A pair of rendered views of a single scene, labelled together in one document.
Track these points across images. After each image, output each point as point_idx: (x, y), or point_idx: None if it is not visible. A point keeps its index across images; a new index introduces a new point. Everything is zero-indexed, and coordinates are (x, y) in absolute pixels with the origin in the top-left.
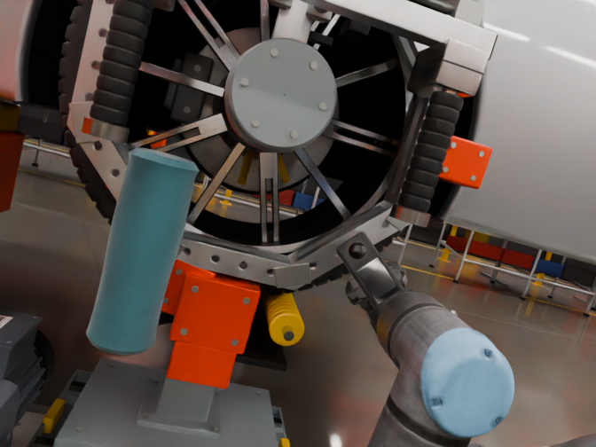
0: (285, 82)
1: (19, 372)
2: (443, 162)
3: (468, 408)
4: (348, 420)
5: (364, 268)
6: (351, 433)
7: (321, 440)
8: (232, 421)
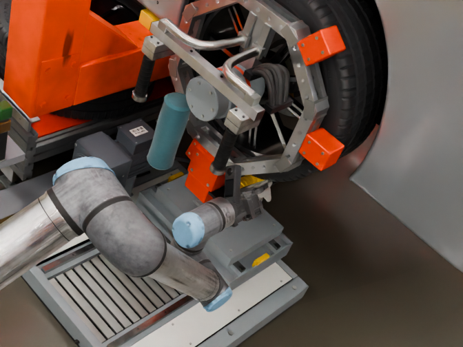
0: (201, 95)
1: (145, 154)
2: (304, 149)
3: (180, 236)
4: (377, 291)
5: (228, 180)
6: (366, 298)
7: (336, 286)
8: (238, 227)
